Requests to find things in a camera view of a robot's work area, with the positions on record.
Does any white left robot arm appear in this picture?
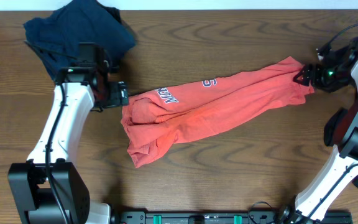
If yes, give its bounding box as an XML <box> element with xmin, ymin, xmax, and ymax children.
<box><xmin>7</xmin><ymin>67</ymin><xmax>128</xmax><ymax>224</ymax></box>

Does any navy blue folded shirt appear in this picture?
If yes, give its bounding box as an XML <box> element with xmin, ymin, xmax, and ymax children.
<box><xmin>24</xmin><ymin>0</ymin><xmax>135</xmax><ymax>80</ymax></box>

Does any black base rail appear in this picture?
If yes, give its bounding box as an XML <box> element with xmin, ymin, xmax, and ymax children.
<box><xmin>113</xmin><ymin>210</ymin><xmax>354</xmax><ymax>224</ymax></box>

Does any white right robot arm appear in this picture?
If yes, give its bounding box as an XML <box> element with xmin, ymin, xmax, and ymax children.
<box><xmin>275</xmin><ymin>60</ymin><xmax>358</xmax><ymax>223</ymax></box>

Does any red printed t-shirt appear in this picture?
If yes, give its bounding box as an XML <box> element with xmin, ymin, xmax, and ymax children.
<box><xmin>121</xmin><ymin>57</ymin><xmax>314</xmax><ymax>168</ymax></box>

